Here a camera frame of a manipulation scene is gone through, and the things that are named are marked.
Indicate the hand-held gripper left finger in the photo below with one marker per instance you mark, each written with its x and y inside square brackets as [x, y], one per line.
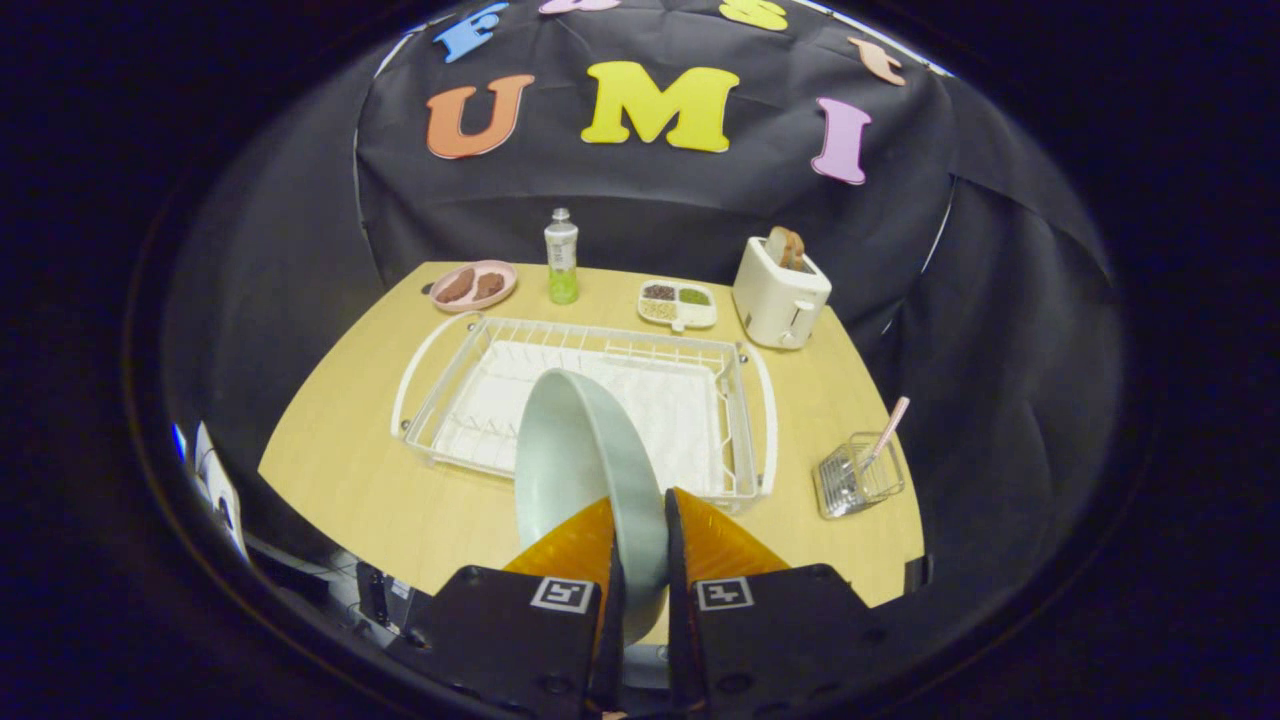
[610, 660]

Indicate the pink plate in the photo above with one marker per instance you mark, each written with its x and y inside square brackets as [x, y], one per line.
[473, 304]

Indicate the white toaster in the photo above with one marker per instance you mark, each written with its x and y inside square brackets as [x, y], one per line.
[775, 295]

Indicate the black backdrop cloth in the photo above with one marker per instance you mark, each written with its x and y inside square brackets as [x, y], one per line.
[640, 200]

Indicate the white drip tray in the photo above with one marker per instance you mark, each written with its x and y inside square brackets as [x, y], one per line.
[660, 410]

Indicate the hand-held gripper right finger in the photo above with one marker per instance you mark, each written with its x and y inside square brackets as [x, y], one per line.
[680, 640]

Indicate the pale green plate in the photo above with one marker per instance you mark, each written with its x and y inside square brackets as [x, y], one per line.
[580, 460]

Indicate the white divided spice tray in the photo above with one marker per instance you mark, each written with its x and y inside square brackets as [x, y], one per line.
[677, 305]

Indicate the black table clamp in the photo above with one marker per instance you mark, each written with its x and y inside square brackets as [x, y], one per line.
[917, 575]

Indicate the clear bottle with green liquid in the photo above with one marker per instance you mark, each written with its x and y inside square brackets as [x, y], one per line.
[561, 260]

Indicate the brown bread slice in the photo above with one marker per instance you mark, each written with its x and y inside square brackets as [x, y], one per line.
[788, 248]

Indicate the brown food piece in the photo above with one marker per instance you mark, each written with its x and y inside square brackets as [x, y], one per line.
[489, 286]
[455, 286]

